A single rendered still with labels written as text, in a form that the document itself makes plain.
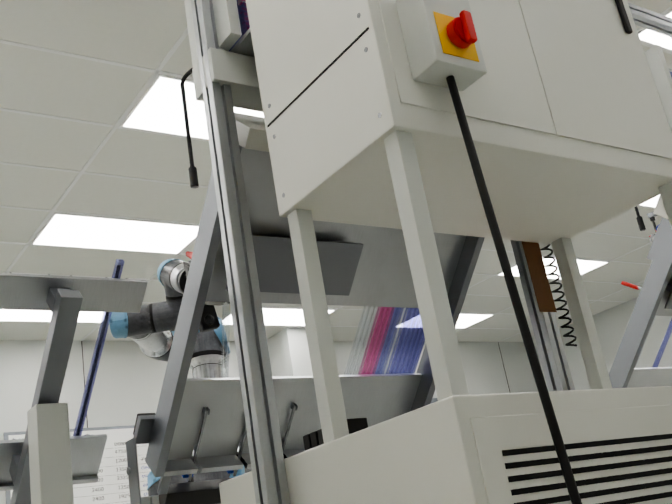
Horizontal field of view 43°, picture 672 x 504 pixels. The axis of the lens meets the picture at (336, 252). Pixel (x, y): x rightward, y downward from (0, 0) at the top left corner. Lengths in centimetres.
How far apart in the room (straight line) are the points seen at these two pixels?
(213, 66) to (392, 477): 83
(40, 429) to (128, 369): 760
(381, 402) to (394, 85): 106
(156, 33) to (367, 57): 318
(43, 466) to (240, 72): 81
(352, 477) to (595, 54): 89
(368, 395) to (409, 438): 95
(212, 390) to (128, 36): 282
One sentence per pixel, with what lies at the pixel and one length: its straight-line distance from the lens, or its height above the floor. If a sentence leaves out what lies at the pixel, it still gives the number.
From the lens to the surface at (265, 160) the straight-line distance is 169.
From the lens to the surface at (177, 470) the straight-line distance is 188.
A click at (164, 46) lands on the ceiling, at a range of 451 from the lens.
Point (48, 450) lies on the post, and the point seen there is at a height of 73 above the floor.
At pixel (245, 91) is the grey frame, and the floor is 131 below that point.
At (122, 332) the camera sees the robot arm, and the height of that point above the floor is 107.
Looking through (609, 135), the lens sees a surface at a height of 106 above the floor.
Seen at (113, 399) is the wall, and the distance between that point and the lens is 914.
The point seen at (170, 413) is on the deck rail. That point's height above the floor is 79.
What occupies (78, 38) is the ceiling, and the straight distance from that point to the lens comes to 443.
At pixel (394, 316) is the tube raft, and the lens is 204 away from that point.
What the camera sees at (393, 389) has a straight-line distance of 213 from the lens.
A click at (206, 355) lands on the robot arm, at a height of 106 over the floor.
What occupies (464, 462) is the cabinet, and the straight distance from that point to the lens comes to 108.
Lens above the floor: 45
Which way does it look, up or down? 20 degrees up
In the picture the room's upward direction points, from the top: 10 degrees counter-clockwise
